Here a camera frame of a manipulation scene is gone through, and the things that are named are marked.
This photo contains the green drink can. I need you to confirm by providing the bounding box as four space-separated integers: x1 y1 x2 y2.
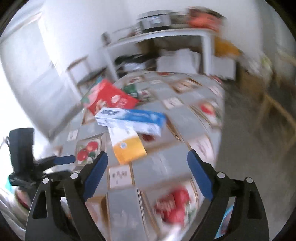
121 83 138 99

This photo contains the fruit-patterned grey tablecloth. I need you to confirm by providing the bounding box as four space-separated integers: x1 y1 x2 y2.
44 72 224 240

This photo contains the white metal shelf table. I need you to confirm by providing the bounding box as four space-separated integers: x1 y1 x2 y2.
100 27 217 80

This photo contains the wooden chair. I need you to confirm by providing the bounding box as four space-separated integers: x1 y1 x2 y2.
255 52 296 151

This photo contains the orange red plastic bag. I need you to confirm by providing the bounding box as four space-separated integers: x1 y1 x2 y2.
188 8 225 32

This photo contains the white orange medicine box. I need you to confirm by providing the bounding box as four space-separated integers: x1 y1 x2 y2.
108 127 147 165

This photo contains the silver rice cooker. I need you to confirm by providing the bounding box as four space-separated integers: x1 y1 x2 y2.
138 9 172 33

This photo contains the red snack bag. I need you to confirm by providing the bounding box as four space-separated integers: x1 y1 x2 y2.
81 79 138 115

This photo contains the blue white toothpaste box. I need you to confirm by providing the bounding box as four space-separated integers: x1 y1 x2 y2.
95 108 167 137

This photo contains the wooden stool with dark seat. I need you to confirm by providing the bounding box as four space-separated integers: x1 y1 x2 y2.
66 55 107 95

